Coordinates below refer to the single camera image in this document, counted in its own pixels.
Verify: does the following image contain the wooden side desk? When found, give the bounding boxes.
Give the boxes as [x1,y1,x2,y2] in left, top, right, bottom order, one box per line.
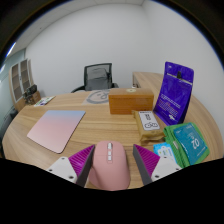
[132,71,166,93]

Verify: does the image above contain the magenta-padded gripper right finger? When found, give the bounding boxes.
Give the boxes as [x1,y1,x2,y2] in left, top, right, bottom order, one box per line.
[132,143,183,186]

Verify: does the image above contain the purple stand-up pouch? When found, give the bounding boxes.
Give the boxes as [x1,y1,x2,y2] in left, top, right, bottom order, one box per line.
[153,61,195,127]

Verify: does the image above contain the pink computer mouse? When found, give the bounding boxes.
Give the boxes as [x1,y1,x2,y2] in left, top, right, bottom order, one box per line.
[87,140,132,192]

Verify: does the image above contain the black devices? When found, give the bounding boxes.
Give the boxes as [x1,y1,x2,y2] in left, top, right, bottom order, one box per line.
[23,84,38,98]

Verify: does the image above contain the wooden shelf unit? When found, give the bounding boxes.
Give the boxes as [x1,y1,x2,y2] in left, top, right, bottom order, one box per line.
[8,58,34,104]

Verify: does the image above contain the white green sticker sheet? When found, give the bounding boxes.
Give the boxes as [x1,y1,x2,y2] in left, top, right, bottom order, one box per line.
[33,95,57,107]

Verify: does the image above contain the long ceiling light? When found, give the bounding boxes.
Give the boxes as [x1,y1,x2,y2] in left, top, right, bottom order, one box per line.
[4,41,18,58]

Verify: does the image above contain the black mesh office chair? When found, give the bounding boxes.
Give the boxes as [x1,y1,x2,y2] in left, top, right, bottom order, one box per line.
[70,62,120,94]

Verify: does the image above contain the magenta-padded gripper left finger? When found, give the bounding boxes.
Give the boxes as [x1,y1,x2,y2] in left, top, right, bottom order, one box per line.
[46,144,96,188]

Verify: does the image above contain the grey backpack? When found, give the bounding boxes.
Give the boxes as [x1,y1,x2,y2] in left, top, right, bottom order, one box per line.
[85,65,113,92]

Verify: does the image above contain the low wooden side cabinet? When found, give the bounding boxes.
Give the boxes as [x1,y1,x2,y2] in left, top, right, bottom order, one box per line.
[22,90,42,106]

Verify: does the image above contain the clear sheet with grey ring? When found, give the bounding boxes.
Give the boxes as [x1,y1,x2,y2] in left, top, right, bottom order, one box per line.
[82,88,112,106]

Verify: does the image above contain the small light blue packet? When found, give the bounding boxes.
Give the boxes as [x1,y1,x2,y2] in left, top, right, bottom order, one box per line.
[152,142,178,164]

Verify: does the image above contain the pink-blue gradient mouse pad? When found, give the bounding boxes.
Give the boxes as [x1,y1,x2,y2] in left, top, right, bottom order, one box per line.
[26,109,87,155]

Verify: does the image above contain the green packet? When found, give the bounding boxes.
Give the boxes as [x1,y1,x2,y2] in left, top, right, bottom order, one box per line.
[162,121,211,169]

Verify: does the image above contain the brown wooden box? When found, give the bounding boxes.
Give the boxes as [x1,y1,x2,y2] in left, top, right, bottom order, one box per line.
[108,87,155,116]

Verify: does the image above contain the brown packet with white label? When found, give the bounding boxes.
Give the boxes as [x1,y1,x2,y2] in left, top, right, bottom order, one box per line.
[132,110,166,146]

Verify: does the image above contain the teal packet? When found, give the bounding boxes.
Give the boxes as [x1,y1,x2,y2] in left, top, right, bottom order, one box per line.
[173,122,205,157]

